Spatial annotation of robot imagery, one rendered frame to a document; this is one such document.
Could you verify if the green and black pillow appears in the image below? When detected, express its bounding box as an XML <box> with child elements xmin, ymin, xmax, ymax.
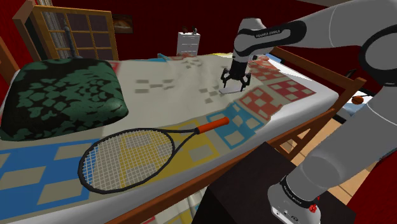
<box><xmin>0</xmin><ymin>58</ymin><xmax>130</xmax><ymax>142</ymax></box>

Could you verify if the pale grey flat slab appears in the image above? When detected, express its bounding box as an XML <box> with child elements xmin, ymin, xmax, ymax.
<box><xmin>218</xmin><ymin>85</ymin><xmax>245</xmax><ymax>95</ymax></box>

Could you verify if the wooden bed with patchwork quilt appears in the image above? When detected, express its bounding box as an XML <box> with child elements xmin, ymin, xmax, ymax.
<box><xmin>0</xmin><ymin>46</ymin><xmax>367</xmax><ymax>224</ymax></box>

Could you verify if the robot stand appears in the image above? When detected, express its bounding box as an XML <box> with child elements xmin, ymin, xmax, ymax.
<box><xmin>192</xmin><ymin>141</ymin><xmax>358</xmax><ymax>224</ymax></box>

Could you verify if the dark framed wall picture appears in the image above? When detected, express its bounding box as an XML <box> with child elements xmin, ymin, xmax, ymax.
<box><xmin>111</xmin><ymin>13</ymin><xmax>134</xmax><ymax>34</ymax></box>

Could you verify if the white chest of drawers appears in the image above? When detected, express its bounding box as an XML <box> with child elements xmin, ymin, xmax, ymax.
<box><xmin>176</xmin><ymin>25</ymin><xmax>201</xmax><ymax>57</ymax></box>

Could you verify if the black tennis racket orange grip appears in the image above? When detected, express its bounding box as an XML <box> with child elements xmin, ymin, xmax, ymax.
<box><xmin>77</xmin><ymin>116</ymin><xmax>230</xmax><ymax>195</ymax></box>

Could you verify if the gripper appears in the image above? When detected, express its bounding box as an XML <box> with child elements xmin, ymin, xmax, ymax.
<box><xmin>220</xmin><ymin>59</ymin><xmax>252</xmax><ymax>92</ymax></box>

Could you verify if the wooden framed window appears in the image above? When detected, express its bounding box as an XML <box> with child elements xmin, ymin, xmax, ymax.
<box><xmin>30</xmin><ymin>4</ymin><xmax>120</xmax><ymax>62</ymax></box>

